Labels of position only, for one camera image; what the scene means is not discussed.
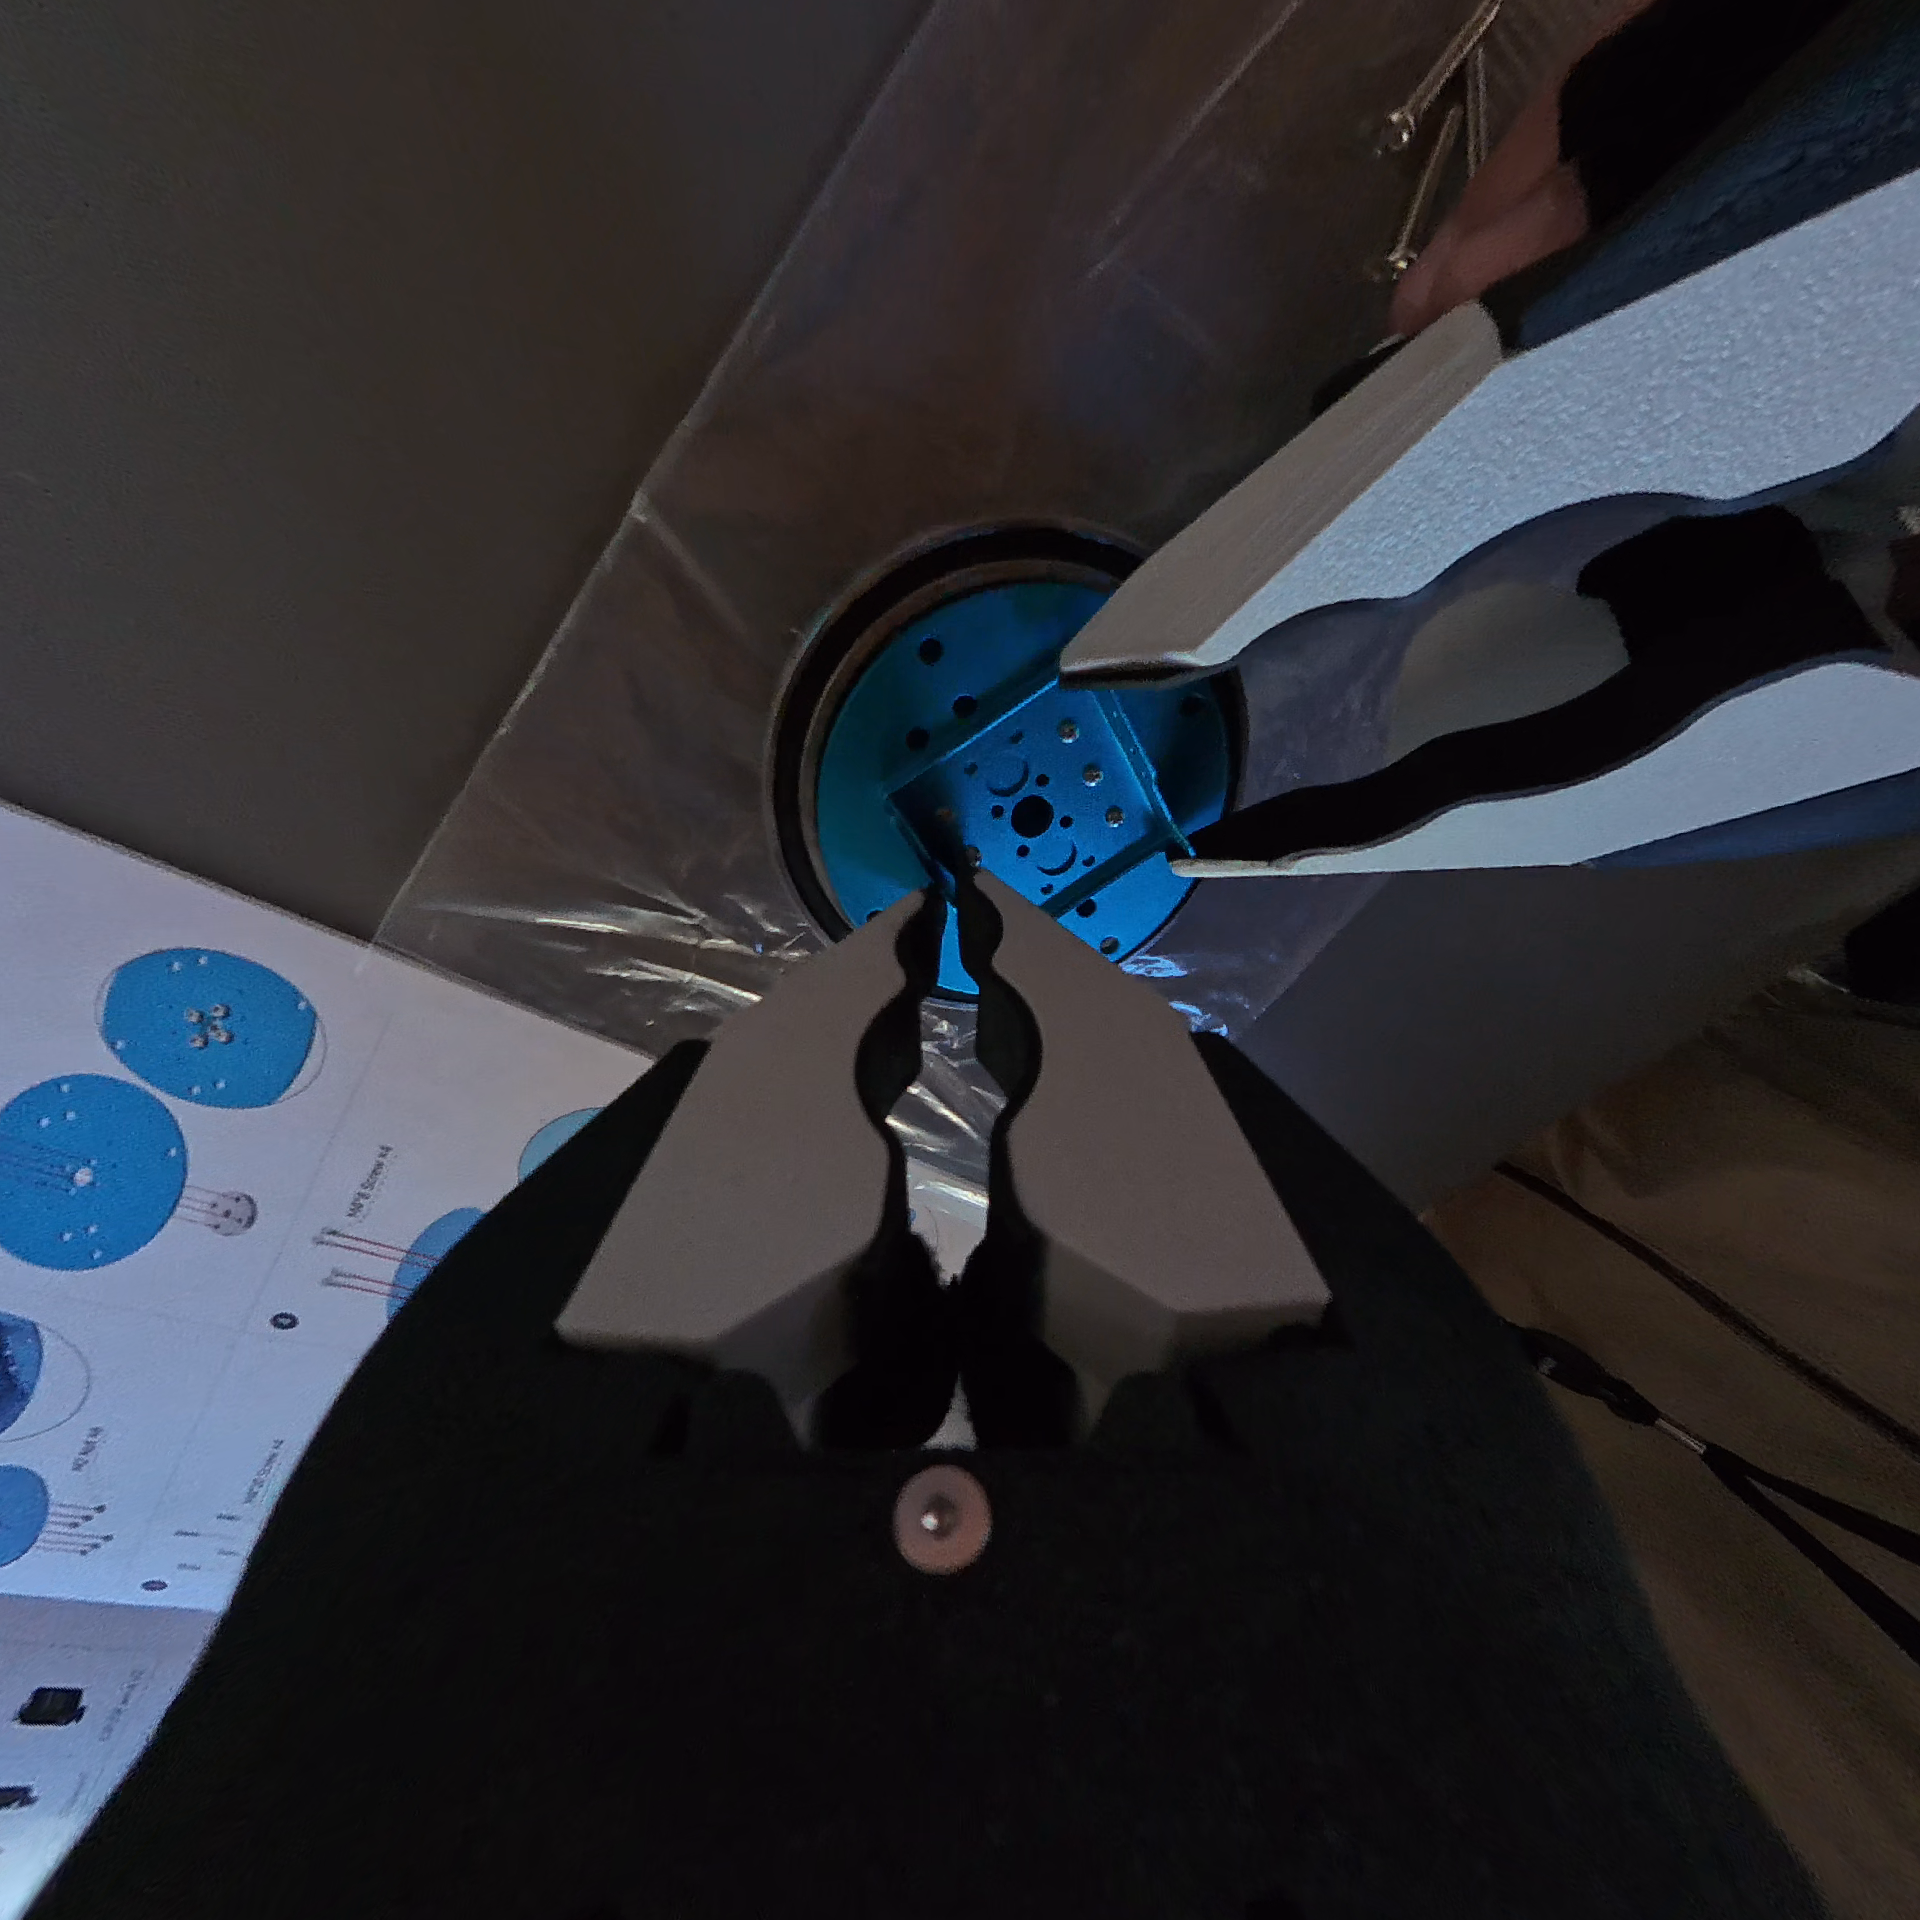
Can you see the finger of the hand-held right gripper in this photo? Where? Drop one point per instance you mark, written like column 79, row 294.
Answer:
column 1574, row 437
column 1725, row 781

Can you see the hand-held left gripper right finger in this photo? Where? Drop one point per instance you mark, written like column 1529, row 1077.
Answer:
column 1154, row 1188

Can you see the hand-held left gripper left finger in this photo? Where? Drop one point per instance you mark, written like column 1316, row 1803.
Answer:
column 736, row 1200

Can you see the blue disc with mounted bracket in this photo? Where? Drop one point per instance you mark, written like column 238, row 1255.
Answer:
column 1037, row 796

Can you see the grey desk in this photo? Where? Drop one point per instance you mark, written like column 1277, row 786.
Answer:
column 301, row 377

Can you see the person's right hand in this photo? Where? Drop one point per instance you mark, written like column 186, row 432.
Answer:
column 1500, row 210

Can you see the open assembly manual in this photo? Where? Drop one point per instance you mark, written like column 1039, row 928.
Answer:
column 226, row 1200

